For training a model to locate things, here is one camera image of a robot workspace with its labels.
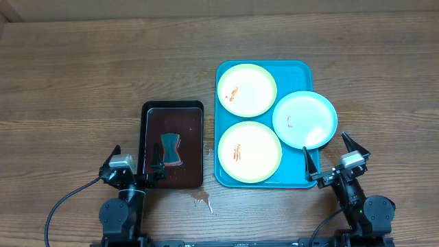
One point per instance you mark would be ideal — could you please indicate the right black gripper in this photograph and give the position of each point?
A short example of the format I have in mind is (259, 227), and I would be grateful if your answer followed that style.
(335, 175)

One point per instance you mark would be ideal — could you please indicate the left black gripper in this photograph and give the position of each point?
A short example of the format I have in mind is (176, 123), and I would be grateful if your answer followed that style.
(157, 173)

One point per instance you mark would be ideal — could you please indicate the green and orange sponge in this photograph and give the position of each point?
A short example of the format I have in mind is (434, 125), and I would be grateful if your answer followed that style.
(170, 143)

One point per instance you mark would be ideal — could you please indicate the light blue plate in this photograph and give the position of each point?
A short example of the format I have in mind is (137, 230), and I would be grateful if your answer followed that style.
(305, 119)

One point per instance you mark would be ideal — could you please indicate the yellow-green plate with sauce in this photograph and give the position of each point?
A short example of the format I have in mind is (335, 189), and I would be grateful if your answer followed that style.
(246, 90)

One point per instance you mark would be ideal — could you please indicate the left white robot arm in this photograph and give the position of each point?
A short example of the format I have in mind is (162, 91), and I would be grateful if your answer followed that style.
(122, 217)

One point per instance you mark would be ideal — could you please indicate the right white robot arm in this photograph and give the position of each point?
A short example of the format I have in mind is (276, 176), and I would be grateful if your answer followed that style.
(369, 218)

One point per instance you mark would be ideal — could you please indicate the black rectangular wash tray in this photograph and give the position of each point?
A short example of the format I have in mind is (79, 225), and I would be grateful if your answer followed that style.
(185, 118)

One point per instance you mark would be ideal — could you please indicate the teal plastic serving tray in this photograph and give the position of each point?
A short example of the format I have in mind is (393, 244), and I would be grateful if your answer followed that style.
(290, 76)

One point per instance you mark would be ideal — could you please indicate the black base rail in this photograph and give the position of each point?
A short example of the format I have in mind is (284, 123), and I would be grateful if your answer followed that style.
(240, 243)

